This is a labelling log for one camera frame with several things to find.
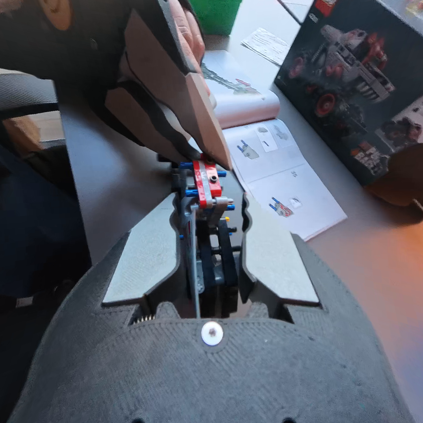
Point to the white sticker sheet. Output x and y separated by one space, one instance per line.
266 46

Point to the green plastic bin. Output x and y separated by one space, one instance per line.
218 15

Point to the black lego set box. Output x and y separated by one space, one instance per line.
350 72

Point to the wooden furniture panel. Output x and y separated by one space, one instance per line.
19 132

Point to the person's left hand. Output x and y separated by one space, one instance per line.
193 36

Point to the red and black lego assembly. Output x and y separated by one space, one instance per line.
206 185

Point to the person's dark blue clothing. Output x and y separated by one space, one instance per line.
33 214

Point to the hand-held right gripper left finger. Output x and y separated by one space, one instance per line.
145 257

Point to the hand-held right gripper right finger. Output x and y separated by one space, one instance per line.
277 264

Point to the open lego instruction booklet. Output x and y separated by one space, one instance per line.
281 185

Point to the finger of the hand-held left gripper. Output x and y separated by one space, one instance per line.
138 119
171 89

